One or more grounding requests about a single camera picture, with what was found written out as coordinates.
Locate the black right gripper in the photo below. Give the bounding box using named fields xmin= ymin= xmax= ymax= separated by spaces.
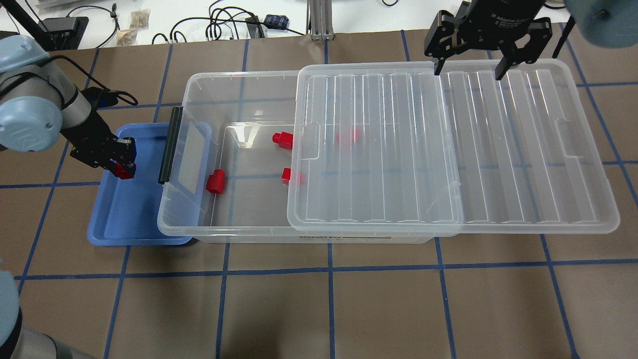
xmin=424 ymin=0 xmax=552 ymax=80

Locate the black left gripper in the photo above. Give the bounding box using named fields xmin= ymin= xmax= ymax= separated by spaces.
xmin=70 ymin=117 xmax=137 ymax=173

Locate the red block picked up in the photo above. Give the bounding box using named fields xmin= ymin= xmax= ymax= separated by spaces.
xmin=114 ymin=162 xmax=137 ymax=180

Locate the clear plastic box lid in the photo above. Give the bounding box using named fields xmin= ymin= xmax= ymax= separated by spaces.
xmin=287 ymin=59 xmax=620 ymax=238

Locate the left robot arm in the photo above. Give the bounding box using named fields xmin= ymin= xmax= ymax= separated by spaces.
xmin=0 ymin=34 xmax=138 ymax=180

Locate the blue plastic tray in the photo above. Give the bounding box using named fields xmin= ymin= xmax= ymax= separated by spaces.
xmin=87 ymin=123 xmax=191 ymax=247

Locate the red block under lid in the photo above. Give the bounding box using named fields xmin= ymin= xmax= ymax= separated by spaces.
xmin=335 ymin=129 xmax=361 ymax=145

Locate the clear plastic storage box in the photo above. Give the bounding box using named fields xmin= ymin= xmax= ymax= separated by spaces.
xmin=158 ymin=67 xmax=464 ymax=244

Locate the red block far middle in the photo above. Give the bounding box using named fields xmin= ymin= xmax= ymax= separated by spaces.
xmin=272 ymin=131 xmax=294 ymax=151

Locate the red block near middle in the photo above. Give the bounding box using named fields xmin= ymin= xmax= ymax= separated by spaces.
xmin=281 ymin=168 xmax=306 ymax=185

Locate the blue patterned small device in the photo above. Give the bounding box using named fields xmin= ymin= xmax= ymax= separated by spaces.
xmin=263 ymin=14 xmax=290 ymax=30

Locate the black box handle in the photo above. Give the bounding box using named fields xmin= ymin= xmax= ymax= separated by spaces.
xmin=158 ymin=106 xmax=184 ymax=185

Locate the red block near handle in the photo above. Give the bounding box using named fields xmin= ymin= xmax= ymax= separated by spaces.
xmin=205 ymin=169 xmax=226 ymax=195

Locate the aluminium frame post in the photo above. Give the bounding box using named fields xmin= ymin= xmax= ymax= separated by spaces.
xmin=306 ymin=0 xmax=335 ymax=41

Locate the black cable bundle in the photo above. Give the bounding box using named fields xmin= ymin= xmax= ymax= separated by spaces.
xmin=150 ymin=0 xmax=306 ymax=44

